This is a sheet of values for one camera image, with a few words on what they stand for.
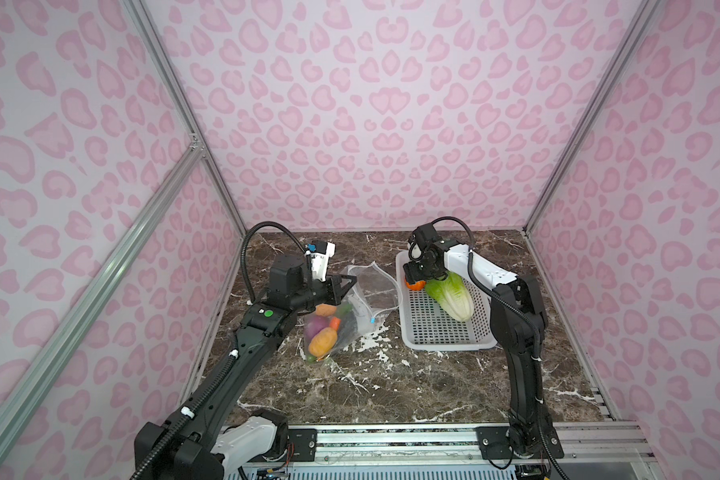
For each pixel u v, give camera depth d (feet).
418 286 3.22
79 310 1.78
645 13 2.27
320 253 2.14
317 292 2.10
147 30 2.32
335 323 2.96
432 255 2.41
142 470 1.14
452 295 2.96
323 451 2.36
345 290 2.31
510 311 1.86
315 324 2.89
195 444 1.25
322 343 2.70
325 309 3.04
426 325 3.05
